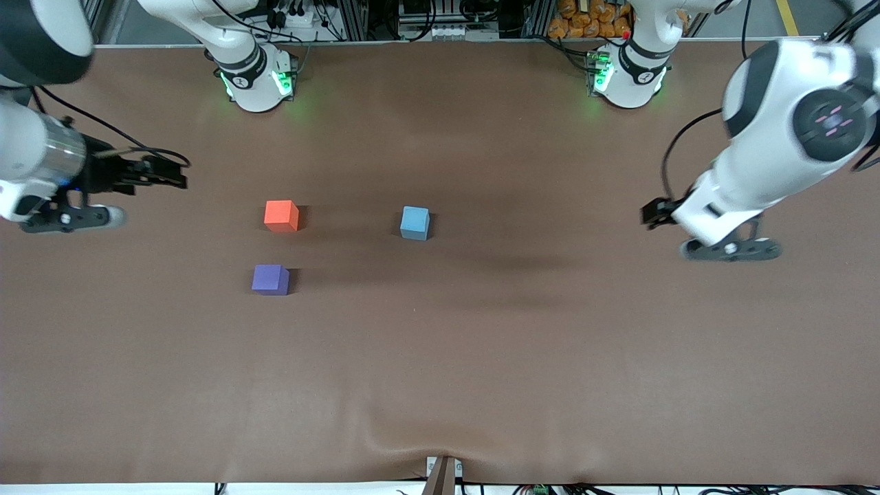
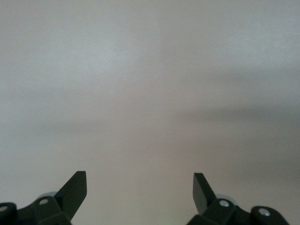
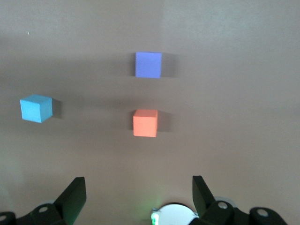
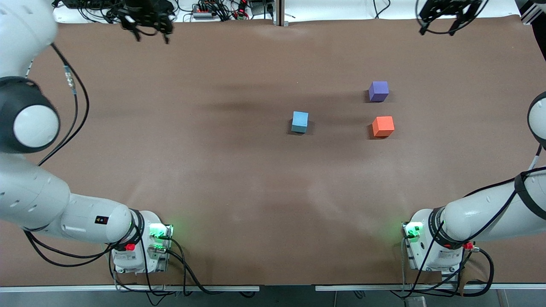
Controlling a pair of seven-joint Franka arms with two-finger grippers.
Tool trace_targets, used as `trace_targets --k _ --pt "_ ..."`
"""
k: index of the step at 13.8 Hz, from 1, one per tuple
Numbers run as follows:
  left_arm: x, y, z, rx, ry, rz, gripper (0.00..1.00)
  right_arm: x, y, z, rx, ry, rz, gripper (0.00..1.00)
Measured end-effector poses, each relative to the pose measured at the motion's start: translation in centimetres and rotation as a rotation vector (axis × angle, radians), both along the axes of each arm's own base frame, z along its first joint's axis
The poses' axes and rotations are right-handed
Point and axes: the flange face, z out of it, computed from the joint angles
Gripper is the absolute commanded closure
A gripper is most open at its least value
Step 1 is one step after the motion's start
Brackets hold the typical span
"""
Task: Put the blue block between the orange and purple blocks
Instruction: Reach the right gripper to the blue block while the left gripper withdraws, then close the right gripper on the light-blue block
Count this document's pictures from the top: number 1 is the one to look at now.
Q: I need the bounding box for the blue foam block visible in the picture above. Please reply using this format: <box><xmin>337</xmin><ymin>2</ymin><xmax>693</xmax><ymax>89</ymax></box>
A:
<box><xmin>400</xmin><ymin>206</ymin><xmax>431</xmax><ymax>241</ymax></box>

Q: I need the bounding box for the orange foam block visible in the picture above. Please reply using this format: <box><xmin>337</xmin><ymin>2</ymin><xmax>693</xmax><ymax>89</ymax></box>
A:
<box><xmin>264</xmin><ymin>200</ymin><xmax>300</xmax><ymax>232</ymax></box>

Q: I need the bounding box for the purple foam block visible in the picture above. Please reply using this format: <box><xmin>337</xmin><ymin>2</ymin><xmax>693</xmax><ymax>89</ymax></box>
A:
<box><xmin>252</xmin><ymin>264</ymin><xmax>290</xmax><ymax>296</ymax></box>

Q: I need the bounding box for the white power strip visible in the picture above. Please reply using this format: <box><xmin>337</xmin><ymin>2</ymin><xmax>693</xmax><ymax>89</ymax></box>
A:
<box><xmin>265</xmin><ymin>5</ymin><xmax>318</xmax><ymax>30</ymax></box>

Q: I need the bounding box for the orange packet pile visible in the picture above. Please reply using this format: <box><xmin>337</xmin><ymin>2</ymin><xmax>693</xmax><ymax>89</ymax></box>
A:
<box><xmin>548</xmin><ymin>0</ymin><xmax>632</xmax><ymax>39</ymax></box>

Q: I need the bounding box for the brown table mat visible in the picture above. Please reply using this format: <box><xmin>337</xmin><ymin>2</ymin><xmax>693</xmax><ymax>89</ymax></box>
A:
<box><xmin>0</xmin><ymin>41</ymin><xmax>880</xmax><ymax>486</ymax></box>

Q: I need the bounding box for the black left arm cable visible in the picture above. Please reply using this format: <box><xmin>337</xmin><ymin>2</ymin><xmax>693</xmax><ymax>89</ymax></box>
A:
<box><xmin>661</xmin><ymin>107</ymin><xmax>726</xmax><ymax>201</ymax></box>

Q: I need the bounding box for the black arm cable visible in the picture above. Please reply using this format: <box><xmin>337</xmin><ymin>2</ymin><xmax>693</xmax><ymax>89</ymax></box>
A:
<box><xmin>31</xmin><ymin>86</ymin><xmax>191</xmax><ymax>168</ymax></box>
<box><xmin>661</xmin><ymin>107</ymin><xmax>726</xmax><ymax>201</ymax></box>

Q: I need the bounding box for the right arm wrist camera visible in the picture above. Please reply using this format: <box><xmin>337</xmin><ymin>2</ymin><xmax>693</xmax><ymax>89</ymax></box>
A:
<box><xmin>19</xmin><ymin>204</ymin><xmax>127</xmax><ymax>234</ymax></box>

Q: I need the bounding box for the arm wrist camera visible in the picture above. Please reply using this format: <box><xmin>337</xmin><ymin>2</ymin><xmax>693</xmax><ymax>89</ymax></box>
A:
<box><xmin>19</xmin><ymin>204</ymin><xmax>127</xmax><ymax>234</ymax></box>
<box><xmin>680</xmin><ymin>234</ymin><xmax>783</xmax><ymax>263</ymax></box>

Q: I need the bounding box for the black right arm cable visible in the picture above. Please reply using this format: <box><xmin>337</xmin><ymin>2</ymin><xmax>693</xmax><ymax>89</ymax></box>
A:
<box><xmin>31</xmin><ymin>86</ymin><xmax>191</xmax><ymax>168</ymax></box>

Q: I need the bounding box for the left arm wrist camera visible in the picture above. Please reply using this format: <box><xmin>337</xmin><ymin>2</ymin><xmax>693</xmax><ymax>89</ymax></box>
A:
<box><xmin>680</xmin><ymin>234</ymin><xmax>783</xmax><ymax>263</ymax></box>

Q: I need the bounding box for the aluminium frame post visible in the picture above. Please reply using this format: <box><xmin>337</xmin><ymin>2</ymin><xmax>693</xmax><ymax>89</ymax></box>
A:
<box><xmin>82</xmin><ymin>0</ymin><xmax>130</xmax><ymax>46</ymax></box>
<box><xmin>337</xmin><ymin>0</ymin><xmax>369</xmax><ymax>42</ymax></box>

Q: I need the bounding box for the brown camera mount strut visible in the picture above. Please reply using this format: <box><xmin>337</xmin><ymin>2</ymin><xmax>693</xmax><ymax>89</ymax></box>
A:
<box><xmin>423</xmin><ymin>455</ymin><xmax>463</xmax><ymax>495</ymax></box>

